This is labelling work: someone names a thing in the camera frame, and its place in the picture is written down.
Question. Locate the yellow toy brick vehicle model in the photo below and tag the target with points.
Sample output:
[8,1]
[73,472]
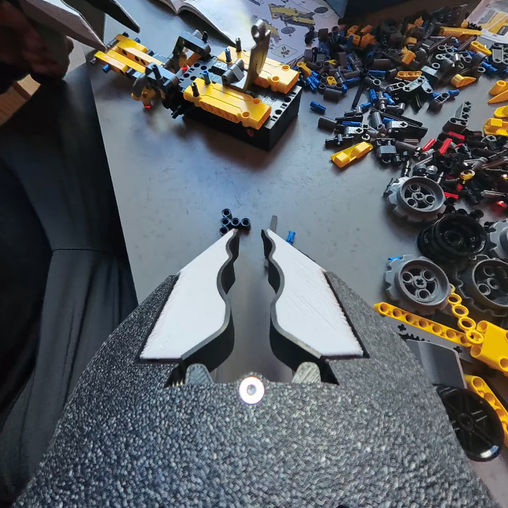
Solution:
[226,103]

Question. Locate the yellow sticker sheet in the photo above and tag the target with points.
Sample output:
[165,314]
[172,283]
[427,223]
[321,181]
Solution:
[492,18]

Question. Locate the person's grey trouser legs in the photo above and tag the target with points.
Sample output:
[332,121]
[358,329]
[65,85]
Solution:
[71,238]

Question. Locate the grey axle rod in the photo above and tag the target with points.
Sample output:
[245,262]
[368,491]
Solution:
[274,222]

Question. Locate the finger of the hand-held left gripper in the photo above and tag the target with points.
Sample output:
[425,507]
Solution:
[111,12]
[63,20]

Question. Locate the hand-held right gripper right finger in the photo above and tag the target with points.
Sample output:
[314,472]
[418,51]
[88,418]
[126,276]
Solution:
[313,313]

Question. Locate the white instruction booklet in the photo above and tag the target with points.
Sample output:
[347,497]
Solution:
[238,16]

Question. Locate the dark blue cardboard box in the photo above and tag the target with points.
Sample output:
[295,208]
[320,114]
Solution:
[397,8]

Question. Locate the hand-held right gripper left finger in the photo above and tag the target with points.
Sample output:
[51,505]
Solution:
[190,313]

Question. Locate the pile of small brick parts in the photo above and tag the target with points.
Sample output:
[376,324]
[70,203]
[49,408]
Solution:
[397,79]

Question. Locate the blue pin brick piece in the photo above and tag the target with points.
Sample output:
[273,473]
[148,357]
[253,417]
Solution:
[291,237]

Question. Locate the black connector brick piece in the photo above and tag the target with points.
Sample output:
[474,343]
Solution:
[234,221]

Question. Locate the grey desk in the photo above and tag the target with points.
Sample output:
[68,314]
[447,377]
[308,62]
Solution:
[198,178]

